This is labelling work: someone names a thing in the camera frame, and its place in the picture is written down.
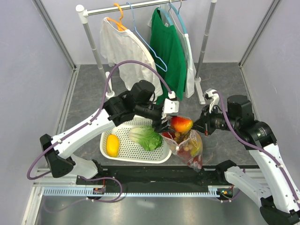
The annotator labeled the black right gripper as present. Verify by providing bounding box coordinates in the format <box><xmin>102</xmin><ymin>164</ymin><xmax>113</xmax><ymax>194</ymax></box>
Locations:
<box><xmin>189</xmin><ymin>103</ymin><xmax>240</xmax><ymax>135</ymax></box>

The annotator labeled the white garment on right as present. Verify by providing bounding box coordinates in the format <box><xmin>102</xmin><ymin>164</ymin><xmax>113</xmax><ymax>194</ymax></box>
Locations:
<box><xmin>150</xmin><ymin>7</ymin><xmax>195</xmax><ymax>98</ymax></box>

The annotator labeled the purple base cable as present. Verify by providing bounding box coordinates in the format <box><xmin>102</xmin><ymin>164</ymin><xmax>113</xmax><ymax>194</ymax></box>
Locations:
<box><xmin>210</xmin><ymin>185</ymin><xmax>243</xmax><ymax>203</ymax></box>
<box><xmin>43</xmin><ymin>176</ymin><xmax>124</xmax><ymax>213</ymax></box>

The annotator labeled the green lettuce head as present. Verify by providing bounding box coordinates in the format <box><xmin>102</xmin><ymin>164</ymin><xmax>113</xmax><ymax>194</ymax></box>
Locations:
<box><xmin>128</xmin><ymin>126</ymin><xmax>163</xmax><ymax>151</ymax></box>

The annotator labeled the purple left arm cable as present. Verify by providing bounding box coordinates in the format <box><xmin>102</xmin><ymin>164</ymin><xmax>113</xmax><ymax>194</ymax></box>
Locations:
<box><xmin>26</xmin><ymin>60</ymin><xmax>175</xmax><ymax>180</ymax></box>

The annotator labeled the white perforated plastic basket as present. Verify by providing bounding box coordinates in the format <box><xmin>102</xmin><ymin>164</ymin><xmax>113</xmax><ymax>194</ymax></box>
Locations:
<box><xmin>99</xmin><ymin>116</ymin><xmax>172</xmax><ymax>164</ymax></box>

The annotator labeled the clear pink zip bag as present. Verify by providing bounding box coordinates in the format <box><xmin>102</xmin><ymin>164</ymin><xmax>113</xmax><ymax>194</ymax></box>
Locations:
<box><xmin>161</xmin><ymin>116</ymin><xmax>203</xmax><ymax>172</ymax></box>

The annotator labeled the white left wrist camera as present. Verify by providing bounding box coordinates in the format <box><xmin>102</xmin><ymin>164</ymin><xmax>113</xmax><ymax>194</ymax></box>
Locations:
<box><xmin>162</xmin><ymin>91</ymin><xmax>180</xmax><ymax>119</ymax></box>

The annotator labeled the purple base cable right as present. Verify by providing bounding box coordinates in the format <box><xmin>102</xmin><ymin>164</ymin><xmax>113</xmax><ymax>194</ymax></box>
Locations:
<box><xmin>210</xmin><ymin>185</ymin><xmax>243</xmax><ymax>203</ymax></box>

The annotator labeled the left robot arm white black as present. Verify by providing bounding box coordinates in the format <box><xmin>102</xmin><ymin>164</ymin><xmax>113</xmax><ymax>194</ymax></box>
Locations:
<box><xmin>40</xmin><ymin>80</ymin><xmax>179</xmax><ymax>184</ymax></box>

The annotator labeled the light blue wire hanger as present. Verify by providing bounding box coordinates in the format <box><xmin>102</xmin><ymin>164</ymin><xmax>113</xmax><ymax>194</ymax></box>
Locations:
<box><xmin>126</xmin><ymin>2</ymin><xmax>167</xmax><ymax>73</ymax></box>

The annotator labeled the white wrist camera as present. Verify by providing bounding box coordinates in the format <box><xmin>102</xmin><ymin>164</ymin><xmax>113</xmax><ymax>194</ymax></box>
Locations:
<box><xmin>162</xmin><ymin>91</ymin><xmax>180</xmax><ymax>119</ymax></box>
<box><xmin>203</xmin><ymin>89</ymin><xmax>220</xmax><ymax>113</ymax></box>

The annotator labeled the grey white clothes rack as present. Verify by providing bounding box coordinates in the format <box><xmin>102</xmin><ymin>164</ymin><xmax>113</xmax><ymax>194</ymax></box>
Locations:
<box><xmin>75</xmin><ymin>0</ymin><xmax>217</xmax><ymax>105</ymax></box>

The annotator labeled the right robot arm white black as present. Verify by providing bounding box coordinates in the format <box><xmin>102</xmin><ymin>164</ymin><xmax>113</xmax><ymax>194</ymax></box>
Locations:
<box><xmin>193</xmin><ymin>90</ymin><xmax>300</xmax><ymax>225</ymax></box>

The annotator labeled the red plastic lobster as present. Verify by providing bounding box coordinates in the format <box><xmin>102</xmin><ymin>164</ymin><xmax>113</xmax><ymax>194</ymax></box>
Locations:
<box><xmin>162</xmin><ymin>130</ymin><xmax>203</xmax><ymax>171</ymax></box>

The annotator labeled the orange clothes hanger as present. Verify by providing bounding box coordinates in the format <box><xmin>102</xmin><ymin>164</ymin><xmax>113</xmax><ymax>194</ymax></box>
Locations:
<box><xmin>106</xmin><ymin>3</ymin><xmax>128</xmax><ymax>32</ymax></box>

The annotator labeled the yellow lemon fruit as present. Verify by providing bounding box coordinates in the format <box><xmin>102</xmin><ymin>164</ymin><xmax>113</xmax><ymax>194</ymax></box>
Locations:
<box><xmin>106</xmin><ymin>134</ymin><xmax>120</xmax><ymax>158</ymax></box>

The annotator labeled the teal clothes hanger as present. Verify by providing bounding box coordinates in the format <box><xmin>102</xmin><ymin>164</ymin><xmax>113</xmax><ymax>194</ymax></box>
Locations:
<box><xmin>159</xmin><ymin>3</ymin><xmax>188</xmax><ymax>36</ymax></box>

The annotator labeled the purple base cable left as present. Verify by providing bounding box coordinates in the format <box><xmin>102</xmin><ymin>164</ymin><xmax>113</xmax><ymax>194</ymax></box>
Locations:
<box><xmin>43</xmin><ymin>176</ymin><xmax>124</xmax><ymax>213</ymax></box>

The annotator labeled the green t-shirt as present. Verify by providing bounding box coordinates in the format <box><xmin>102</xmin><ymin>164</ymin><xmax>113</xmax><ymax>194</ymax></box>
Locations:
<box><xmin>150</xmin><ymin>8</ymin><xmax>187</xmax><ymax>100</ymax></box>

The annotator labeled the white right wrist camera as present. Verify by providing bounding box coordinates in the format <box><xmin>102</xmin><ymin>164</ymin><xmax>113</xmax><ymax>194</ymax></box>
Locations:
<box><xmin>203</xmin><ymin>89</ymin><xmax>220</xmax><ymax>113</ymax></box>

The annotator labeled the brown longan bunch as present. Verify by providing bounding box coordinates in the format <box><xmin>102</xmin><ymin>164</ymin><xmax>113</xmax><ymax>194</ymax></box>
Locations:
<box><xmin>174</xmin><ymin>131</ymin><xmax>193</xmax><ymax>152</ymax></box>

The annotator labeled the red yellow mango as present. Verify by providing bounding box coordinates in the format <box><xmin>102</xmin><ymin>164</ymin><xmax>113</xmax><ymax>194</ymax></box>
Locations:
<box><xmin>171</xmin><ymin>116</ymin><xmax>193</xmax><ymax>133</ymax></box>

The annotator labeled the white t-shirt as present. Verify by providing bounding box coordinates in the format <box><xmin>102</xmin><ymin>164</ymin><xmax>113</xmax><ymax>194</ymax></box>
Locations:
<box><xmin>100</xmin><ymin>17</ymin><xmax>163</xmax><ymax>97</ymax></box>

